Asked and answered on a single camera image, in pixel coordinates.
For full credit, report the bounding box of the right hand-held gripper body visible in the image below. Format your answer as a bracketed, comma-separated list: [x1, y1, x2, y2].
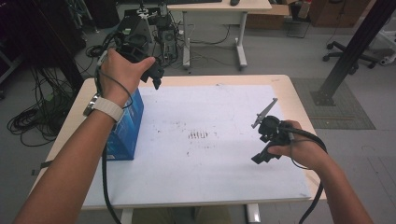
[250, 97, 292, 147]

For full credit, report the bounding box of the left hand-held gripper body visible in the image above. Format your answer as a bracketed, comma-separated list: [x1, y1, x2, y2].
[116, 43, 165, 84]

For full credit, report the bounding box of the blue cardboard box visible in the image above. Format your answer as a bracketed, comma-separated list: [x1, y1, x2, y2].
[106, 88, 146, 161]

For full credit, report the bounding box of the person's left hand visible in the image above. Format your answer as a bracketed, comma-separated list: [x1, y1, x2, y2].
[98, 49, 157, 105]

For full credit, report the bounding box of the person's right hand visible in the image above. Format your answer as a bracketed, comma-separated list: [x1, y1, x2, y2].
[267, 119, 332, 171]

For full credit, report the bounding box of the black computer tower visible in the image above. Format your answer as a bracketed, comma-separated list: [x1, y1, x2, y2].
[113, 7, 185, 68]

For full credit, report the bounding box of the white table mat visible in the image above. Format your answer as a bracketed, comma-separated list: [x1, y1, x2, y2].
[81, 84, 313, 209]

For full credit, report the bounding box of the white band wristwatch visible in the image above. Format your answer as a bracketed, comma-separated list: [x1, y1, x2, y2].
[82, 94, 125, 123]

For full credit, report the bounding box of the white table leg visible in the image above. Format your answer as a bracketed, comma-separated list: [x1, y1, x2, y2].
[246, 203, 262, 224]

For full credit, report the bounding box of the grey floor mat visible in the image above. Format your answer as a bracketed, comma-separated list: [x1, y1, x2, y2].
[290, 77, 376, 131]

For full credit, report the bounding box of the black keyboard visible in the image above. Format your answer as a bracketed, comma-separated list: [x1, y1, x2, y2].
[167, 0, 223, 5]

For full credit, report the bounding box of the white desk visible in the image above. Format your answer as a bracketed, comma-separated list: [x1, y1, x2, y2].
[167, 0, 274, 70]

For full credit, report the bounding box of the black office chair base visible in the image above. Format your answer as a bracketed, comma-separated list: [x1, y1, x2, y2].
[321, 40, 380, 76]

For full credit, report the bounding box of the brown cardboard box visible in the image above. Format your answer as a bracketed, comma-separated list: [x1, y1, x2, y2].
[245, 4, 291, 31]

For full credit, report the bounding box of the black metal pillar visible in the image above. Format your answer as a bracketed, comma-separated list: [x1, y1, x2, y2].
[310, 0, 396, 107]

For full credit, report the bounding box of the dark cabinet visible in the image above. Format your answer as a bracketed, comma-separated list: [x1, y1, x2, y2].
[0, 0, 87, 91]

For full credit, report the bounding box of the wooden cabinet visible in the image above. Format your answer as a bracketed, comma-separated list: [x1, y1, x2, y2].
[307, 0, 372, 28]

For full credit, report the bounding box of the black tape strip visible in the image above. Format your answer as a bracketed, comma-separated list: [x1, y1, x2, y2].
[30, 159, 54, 176]

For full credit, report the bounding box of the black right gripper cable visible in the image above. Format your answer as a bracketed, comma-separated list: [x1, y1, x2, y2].
[278, 122, 329, 224]

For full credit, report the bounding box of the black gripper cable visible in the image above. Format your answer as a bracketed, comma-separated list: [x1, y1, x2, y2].
[278, 122, 329, 224]
[94, 50, 134, 224]

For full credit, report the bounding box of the coiled black cable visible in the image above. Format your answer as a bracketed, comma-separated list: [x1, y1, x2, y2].
[85, 44, 106, 59]

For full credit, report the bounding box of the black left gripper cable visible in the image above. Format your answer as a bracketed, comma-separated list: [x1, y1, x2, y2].
[94, 50, 134, 224]

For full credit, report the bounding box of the bundle of black floor cables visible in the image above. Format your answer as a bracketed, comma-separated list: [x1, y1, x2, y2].
[7, 66, 77, 147]

